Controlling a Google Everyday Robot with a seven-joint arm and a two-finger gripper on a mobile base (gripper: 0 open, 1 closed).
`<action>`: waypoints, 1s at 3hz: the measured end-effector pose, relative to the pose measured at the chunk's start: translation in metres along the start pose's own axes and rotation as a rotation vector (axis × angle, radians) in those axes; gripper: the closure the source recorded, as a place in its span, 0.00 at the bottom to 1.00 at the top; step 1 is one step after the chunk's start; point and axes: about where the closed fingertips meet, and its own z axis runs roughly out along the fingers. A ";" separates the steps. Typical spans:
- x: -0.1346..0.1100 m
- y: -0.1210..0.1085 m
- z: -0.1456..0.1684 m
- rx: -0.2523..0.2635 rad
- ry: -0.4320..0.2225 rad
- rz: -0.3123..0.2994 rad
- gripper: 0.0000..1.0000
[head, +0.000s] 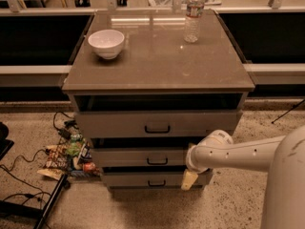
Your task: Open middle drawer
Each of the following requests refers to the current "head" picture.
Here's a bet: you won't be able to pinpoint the white ceramic bowl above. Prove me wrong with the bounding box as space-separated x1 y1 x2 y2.
88 30 125 59

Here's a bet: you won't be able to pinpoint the grey top drawer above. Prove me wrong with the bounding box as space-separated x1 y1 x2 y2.
75 111 242 138

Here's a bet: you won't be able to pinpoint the grey bottom drawer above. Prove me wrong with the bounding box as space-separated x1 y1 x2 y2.
100 169 214 188

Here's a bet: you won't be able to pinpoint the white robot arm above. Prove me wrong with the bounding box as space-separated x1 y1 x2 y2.
181 126 305 229

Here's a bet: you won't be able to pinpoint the pile of snack packages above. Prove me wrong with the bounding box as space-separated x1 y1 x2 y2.
37 134 100 180

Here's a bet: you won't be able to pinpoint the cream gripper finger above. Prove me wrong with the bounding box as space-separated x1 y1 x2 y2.
181 170 198 191

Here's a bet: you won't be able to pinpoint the black power adapter with cable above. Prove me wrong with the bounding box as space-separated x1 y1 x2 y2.
52 112 78 140

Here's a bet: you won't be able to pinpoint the black floor cables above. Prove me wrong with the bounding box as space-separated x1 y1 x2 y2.
0 148 53 208

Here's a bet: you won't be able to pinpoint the grey drawer cabinet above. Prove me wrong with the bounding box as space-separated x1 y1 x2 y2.
63 10 254 176

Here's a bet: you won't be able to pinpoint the grey drawer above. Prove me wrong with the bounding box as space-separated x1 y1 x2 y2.
91 146 191 167
100 169 214 188
75 111 242 138

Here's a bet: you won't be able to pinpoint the black stand leg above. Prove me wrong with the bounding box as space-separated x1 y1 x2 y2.
0 175 70 229

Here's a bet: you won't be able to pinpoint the clear plastic water bottle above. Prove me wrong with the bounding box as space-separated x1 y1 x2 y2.
184 0 205 43

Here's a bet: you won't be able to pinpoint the black object at left edge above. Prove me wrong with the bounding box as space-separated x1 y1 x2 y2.
0 122 14 160

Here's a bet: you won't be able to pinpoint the black tripod leg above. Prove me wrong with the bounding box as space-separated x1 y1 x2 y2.
271 99 305 124

